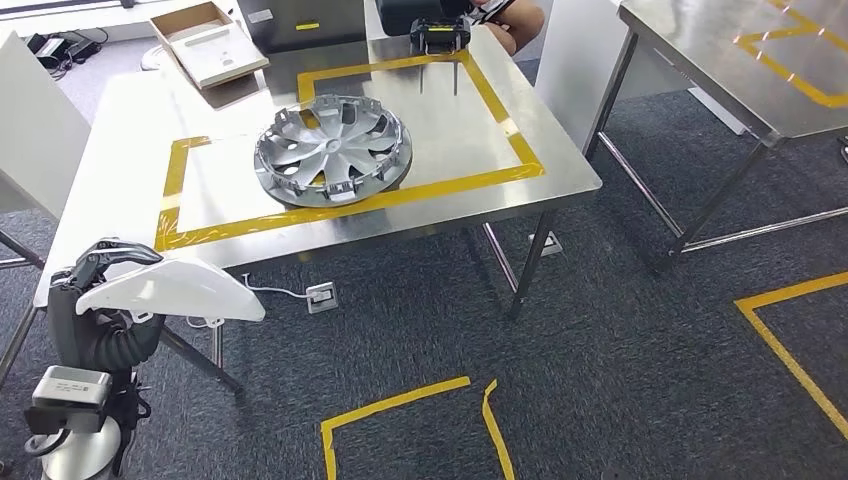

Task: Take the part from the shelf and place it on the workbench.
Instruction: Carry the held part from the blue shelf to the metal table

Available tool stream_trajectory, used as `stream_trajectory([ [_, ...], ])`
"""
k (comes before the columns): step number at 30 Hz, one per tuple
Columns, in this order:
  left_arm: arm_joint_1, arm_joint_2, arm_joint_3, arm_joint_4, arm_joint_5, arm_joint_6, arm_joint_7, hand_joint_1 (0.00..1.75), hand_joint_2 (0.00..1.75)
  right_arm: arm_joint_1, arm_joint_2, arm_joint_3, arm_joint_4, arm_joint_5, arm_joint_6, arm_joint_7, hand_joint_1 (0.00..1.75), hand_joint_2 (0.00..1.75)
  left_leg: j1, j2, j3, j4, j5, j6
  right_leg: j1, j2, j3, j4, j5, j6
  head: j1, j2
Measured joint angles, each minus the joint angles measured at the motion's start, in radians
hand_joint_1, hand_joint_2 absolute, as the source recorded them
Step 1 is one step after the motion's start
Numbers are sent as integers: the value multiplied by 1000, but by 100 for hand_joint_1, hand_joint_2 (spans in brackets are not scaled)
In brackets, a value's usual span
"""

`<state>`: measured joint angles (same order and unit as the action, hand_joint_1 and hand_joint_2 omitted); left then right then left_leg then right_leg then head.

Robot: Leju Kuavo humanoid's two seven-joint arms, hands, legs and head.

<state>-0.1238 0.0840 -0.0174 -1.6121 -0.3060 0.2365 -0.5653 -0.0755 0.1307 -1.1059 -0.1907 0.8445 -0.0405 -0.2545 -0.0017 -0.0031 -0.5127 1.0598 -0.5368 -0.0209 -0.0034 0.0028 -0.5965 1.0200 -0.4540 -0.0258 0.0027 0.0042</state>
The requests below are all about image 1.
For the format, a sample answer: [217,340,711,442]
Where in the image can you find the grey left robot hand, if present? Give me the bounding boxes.
[46,238,166,370]

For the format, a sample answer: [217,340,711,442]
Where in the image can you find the white plastic shell part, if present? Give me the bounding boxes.
[74,256,267,331]

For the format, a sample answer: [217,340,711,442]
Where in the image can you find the stainless steel workbench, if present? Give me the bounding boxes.
[0,26,604,395]

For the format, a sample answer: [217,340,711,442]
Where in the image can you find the white side panel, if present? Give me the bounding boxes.
[535,0,750,155]
[0,29,92,220]

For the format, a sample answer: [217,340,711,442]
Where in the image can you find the black power adapters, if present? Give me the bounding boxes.
[26,29,104,68]

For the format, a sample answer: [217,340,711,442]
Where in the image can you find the open cardboard box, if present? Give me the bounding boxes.
[148,1,271,91]

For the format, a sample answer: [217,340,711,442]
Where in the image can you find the silver wheel hubcap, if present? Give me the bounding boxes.
[253,93,413,209]

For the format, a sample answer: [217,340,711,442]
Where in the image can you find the yellow floor tape square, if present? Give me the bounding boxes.
[733,271,848,442]
[320,376,517,480]

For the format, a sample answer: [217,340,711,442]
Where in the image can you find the black case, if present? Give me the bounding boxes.
[236,0,368,56]

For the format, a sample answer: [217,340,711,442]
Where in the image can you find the black tool with yellow label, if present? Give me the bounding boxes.
[374,0,475,97]

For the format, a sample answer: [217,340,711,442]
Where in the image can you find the person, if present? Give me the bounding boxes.
[466,0,546,56]

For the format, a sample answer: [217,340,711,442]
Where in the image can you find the stainless steel table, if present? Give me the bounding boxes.
[582,0,848,274]

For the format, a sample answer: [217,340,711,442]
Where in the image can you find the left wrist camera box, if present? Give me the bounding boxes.
[25,365,114,437]

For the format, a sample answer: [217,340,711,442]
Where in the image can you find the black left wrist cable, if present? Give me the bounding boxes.
[109,369,154,460]

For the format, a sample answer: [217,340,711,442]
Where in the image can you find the white socket cable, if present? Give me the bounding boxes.
[185,272,313,333]

